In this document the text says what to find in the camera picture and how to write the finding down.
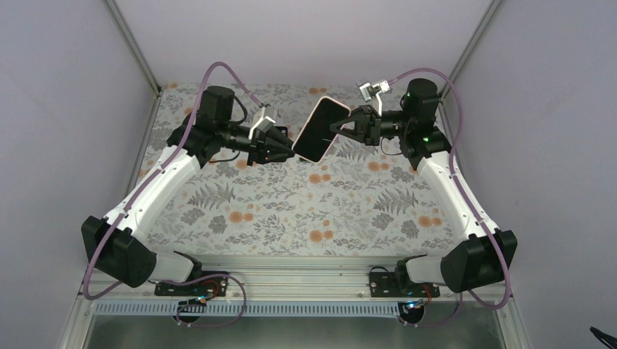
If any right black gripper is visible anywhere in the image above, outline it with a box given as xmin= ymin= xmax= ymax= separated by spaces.
xmin=328 ymin=105 xmax=411 ymax=146

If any black phone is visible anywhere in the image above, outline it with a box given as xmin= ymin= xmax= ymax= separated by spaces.
xmin=292 ymin=96 xmax=350 ymax=163

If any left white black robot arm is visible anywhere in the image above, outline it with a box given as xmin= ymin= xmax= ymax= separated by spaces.
xmin=81 ymin=86 xmax=295 ymax=294

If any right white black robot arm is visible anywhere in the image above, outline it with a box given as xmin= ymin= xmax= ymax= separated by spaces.
xmin=330 ymin=79 xmax=517 ymax=296

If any floral patterned table mat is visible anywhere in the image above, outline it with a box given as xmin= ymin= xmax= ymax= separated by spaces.
xmin=140 ymin=82 xmax=483 ymax=257

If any black object at corner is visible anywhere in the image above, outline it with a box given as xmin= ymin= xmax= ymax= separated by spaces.
xmin=589 ymin=326 xmax=617 ymax=349

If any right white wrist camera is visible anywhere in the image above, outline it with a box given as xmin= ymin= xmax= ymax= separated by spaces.
xmin=357 ymin=80 xmax=391 ymax=116

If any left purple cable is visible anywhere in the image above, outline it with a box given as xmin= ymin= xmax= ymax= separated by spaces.
xmin=81 ymin=61 xmax=271 ymax=329

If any aluminium rail frame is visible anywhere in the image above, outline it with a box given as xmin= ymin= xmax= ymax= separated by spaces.
xmin=60 ymin=256 xmax=528 ymax=348

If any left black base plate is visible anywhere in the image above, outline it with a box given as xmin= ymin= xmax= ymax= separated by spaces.
xmin=154 ymin=271 xmax=228 ymax=298

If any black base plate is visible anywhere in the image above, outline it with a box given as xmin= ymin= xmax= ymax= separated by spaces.
xmin=368 ymin=270 xmax=441 ymax=298
xmin=154 ymin=271 xmax=228 ymax=298

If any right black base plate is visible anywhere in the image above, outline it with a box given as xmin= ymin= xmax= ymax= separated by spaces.
xmin=368 ymin=270 xmax=441 ymax=298

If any slotted grey cable duct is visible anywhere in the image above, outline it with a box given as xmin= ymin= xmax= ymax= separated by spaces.
xmin=92 ymin=300 xmax=399 ymax=318

